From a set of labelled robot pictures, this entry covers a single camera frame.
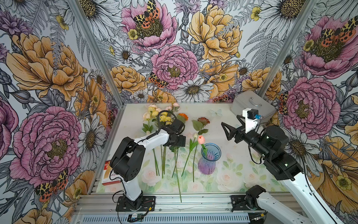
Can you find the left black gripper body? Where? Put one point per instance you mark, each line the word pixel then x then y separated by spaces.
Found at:
pixel 178 142

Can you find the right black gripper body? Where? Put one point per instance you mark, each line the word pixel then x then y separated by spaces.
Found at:
pixel 252 138

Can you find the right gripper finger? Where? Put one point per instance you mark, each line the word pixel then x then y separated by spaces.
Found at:
pixel 230 136
pixel 230 129

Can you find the pink tulip stem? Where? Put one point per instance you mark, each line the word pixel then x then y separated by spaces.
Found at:
pixel 201 141

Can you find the pale pink rose spray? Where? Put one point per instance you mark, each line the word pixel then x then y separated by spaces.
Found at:
pixel 152 108

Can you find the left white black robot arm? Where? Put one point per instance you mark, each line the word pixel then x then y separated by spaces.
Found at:
pixel 128 158

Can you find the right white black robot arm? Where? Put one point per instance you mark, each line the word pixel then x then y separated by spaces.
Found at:
pixel 270 145

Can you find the blue purple glass vase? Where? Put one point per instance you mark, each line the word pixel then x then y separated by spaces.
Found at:
pixel 210 155

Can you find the white tulip right stem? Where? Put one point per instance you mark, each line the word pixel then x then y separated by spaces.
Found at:
pixel 192 144

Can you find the yellow rose bunch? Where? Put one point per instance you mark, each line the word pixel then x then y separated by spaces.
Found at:
pixel 161 136

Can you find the orange gerbera stem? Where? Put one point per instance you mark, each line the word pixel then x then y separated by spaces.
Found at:
pixel 182 117

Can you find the dark red gerbera stem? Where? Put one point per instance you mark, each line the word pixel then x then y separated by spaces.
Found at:
pixel 199 125

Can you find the pink rosebud spray stem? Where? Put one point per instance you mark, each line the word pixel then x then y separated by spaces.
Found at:
pixel 174 107

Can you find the silver first aid case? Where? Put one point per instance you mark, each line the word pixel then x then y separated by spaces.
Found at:
pixel 249 99

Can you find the peach rose stem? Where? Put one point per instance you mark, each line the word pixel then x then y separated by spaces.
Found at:
pixel 147 126

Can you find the red white bandage box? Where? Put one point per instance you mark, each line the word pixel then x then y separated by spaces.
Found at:
pixel 108 175

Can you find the green circuit board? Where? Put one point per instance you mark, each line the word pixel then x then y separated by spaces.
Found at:
pixel 132 218

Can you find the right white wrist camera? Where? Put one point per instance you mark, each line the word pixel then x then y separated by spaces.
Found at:
pixel 252 119

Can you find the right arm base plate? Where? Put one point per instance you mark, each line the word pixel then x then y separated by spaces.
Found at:
pixel 244 203

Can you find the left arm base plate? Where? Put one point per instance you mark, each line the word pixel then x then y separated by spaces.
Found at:
pixel 143 203

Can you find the aluminium front rail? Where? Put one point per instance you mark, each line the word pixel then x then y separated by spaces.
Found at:
pixel 165 203

